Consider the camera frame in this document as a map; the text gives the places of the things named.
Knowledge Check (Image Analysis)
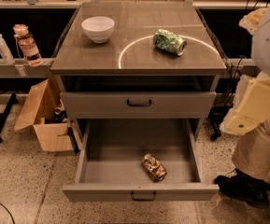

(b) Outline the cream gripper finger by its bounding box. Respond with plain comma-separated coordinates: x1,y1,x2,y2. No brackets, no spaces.
238,7,267,35
224,77,270,135

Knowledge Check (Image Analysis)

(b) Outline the crushed orange can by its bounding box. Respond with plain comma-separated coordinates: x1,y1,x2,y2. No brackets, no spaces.
142,153,167,181

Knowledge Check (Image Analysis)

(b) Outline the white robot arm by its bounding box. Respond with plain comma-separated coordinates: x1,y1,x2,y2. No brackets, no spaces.
220,7,270,135

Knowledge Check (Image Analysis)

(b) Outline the crushed green can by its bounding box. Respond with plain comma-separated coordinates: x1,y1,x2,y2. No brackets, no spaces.
153,29,187,56

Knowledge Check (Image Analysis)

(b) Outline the grey drawer cabinet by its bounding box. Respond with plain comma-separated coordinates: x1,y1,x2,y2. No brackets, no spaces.
51,1,225,134

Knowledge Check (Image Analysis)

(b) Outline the open grey middle drawer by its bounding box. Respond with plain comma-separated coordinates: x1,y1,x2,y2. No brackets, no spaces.
63,119,218,202

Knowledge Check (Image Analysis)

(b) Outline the closed grey top drawer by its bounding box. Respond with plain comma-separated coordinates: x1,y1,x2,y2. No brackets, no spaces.
61,91,216,119

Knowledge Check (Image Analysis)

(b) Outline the black stand leg right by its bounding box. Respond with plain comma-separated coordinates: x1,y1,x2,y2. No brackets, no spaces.
208,106,229,141

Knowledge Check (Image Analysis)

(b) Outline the black stand leg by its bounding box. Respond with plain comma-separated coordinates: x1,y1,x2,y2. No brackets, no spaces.
208,106,229,141
0,93,18,143

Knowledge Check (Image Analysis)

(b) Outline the white ceramic bowl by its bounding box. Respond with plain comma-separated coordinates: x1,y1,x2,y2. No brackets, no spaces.
81,16,115,43

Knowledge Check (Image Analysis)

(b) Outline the wooden box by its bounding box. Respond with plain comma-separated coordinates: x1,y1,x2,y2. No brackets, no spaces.
14,76,81,153

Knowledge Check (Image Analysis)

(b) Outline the brown labelled bottle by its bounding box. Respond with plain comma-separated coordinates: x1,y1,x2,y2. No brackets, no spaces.
13,24,43,67

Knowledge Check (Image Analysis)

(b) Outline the white plastic bottle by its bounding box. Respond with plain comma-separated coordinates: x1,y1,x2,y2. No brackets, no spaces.
0,34,15,64

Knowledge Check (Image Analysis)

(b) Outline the black stand leg left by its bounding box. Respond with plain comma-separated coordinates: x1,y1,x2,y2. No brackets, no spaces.
0,93,18,143

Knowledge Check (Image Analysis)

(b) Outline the black top drawer handle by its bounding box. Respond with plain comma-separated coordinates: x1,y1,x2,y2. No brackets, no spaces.
126,100,152,107

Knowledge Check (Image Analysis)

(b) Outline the black drawer handle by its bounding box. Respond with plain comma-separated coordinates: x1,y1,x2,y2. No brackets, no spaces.
126,100,152,107
131,191,156,202

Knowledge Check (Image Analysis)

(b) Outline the black middle drawer handle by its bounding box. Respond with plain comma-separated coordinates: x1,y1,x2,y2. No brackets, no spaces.
131,191,156,202

